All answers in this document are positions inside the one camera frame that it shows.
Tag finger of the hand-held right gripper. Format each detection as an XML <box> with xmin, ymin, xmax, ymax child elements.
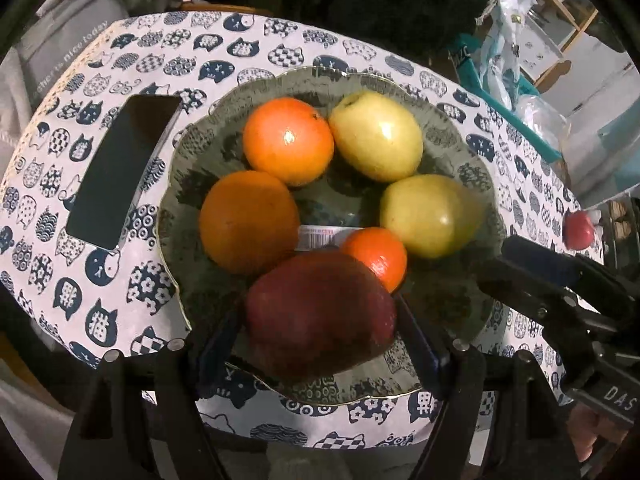
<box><xmin>501</xmin><ymin>235</ymin><xmax>640</xmax><ymax>326</ymax></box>
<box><xmin>477</xmin><ymin>260</ymin><xmax>621</xmax><ymax>346</ymax></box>

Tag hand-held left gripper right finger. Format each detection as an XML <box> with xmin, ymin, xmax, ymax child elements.
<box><xmin>396</xmin><ymin>296</ymin><xmax>583</xmax><ymax>480</ymax></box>

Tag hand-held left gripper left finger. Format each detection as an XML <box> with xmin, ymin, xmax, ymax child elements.
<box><xmin>57</xmin><ymin>305</ymin><xmax>249</xmax><ymax>480</ymax></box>

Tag small mandarin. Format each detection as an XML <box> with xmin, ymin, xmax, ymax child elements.
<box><xmin>340</xmin><ymin>227</ymin><xmax>408</xmax><ymax>295</ymax></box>

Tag dark red apple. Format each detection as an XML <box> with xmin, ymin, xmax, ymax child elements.
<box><xmin>245</xmin><ymin>252</ymin><xmax>398</xmax><ymax>378</ymax></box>

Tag green pear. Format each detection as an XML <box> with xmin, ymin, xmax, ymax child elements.
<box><xmin>328</xmin><ymin>91</ymin><xmax>424</xmax><ymax>182</ymax></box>
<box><xmin>379</xmin><ymin>174</ymin><xmax>487</xmax><ymax>259</ymax></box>

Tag orange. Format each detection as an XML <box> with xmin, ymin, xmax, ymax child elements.
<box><xmin>242</xmin><ymin>97</ymin><xmax>335</xmax><ymax>187</ymax></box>
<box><xmin>199</xmin><ymin>170</ymin><xmax>301</xmax><ymax>275</ymax></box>

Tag scalloped glass plate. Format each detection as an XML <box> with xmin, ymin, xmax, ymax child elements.
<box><xmin>157</xmin><ymin>66</ymin><xmax>508</xmax><ymax>407</ymax></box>

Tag person's right hand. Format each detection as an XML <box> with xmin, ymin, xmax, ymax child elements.
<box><xmin>567</xmin><ymin>402</ymin><xmax>631</xmax><ymax>463</ymax></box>

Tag clear plastic bag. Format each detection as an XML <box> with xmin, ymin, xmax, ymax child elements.
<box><xmin>512</xmin><ymin>95</ymin><xmax>571</xmax><ymax>158</ymax></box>

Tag cat print tablecloth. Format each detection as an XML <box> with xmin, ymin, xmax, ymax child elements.
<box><xmin>0</xmin><ymin>10</ymin><xmax>608</xmax><ymax>453</ymax></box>

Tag black smartphone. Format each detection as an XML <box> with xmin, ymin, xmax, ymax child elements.
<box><xmin>66</xmin><ymin>94</ymin><xmax>182</xmax><ymax>251</ymax></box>

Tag plastic bags pile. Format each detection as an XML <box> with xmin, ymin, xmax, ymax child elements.
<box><xmin>475</xmin><ymin>0</ymin><xmax>538</xmax><ymax>111</ymax></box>

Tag wooden shelf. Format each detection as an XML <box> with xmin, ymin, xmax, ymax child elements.
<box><xmin>487</xmin><ymin>0</ymin><xmax>601</xmax><ymax>81</ymax></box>

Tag light grey blanket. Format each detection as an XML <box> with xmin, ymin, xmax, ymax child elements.
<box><xmin>0</xmin><ymin>52</ymin><xmax>31</xmax><ymax>171</ymax></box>

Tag wooden chair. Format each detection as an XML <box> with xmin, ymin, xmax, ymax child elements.
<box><xmin>180</xmin><ymin>0</ymin><xmax>276</xmax><ymax>16</ymax></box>

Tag grey fabric cushion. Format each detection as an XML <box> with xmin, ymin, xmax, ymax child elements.
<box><xmin>15</xmin><ymin>0</ymin><xmax>131</xmax><ymax>106</ymax></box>

